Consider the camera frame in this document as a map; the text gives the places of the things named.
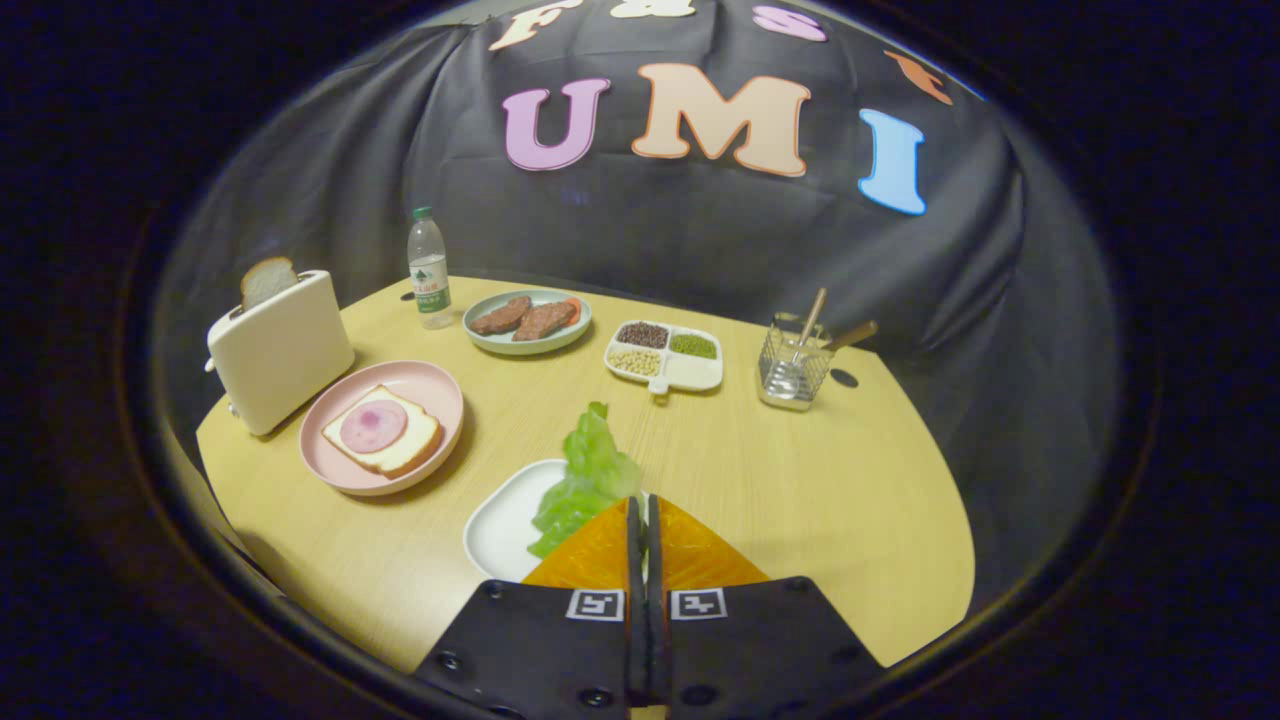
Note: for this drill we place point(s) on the green lettuce leaf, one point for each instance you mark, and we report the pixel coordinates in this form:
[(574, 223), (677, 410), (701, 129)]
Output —
[(590, 470)]

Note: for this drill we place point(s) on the brown meat piece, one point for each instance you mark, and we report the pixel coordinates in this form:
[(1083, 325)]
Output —
[(500, 317), (545, 320)]

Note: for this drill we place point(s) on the pink plate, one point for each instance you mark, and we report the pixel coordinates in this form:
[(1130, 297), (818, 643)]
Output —
[(420, 385)]

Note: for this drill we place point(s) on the pink ham slice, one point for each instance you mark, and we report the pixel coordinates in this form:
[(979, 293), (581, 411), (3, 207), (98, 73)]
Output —
[(373, 427)]

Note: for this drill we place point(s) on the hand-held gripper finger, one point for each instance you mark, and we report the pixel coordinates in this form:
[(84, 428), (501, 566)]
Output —
[(635, 560), (655, 560)]

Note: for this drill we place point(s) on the white bread slice brown crust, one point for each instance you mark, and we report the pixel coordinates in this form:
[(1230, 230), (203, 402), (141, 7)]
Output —
[(415, 440)]

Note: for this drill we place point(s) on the white toaster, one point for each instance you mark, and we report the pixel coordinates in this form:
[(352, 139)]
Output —
[(285, 350)]

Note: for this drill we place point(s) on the clear water bottle green cap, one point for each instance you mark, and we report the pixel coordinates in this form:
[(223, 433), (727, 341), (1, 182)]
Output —
[(430, 270)]

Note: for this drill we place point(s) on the white plate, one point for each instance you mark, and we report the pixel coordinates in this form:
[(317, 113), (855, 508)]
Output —
[(500, 530)]

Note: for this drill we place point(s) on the white divided dish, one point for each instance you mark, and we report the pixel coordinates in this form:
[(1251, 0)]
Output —
[(695, 372)]

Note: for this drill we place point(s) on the yellow soybeans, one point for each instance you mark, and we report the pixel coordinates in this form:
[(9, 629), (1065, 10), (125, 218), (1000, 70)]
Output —
[(634, 361)]

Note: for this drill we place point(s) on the toasted bread slice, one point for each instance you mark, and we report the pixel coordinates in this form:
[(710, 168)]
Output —
[(268, 282)]

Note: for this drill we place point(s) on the green mung beans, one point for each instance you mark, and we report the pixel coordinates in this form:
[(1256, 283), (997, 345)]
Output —
[(693, 346)]

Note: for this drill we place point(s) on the pale green plate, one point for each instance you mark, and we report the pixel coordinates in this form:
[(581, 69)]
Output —
[(525, 347)]

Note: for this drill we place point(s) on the black backdrop cloth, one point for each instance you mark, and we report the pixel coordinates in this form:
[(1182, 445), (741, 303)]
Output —
[(700, 240)]

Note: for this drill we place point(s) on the dark red beans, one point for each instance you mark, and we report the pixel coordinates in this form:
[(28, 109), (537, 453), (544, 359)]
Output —
[(643, 334)]

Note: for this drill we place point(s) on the clear utensil holder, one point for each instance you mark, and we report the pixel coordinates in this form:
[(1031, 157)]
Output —
[(795, 385)]

